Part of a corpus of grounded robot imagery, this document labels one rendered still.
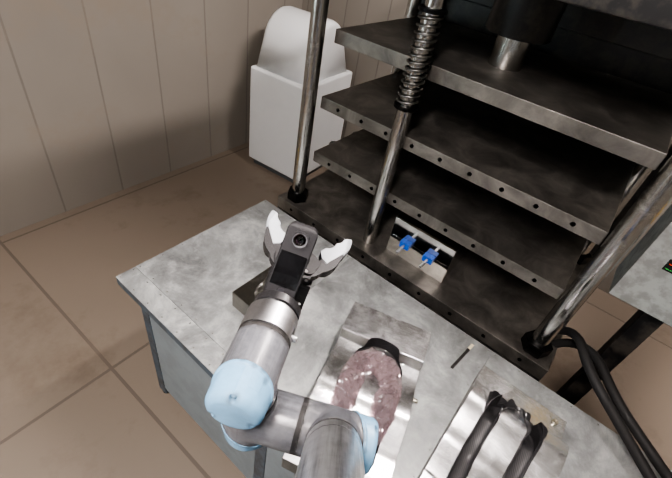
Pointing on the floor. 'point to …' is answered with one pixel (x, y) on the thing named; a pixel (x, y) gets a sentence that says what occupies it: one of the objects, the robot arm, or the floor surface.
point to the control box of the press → (623, 283)
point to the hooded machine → (292, 92)
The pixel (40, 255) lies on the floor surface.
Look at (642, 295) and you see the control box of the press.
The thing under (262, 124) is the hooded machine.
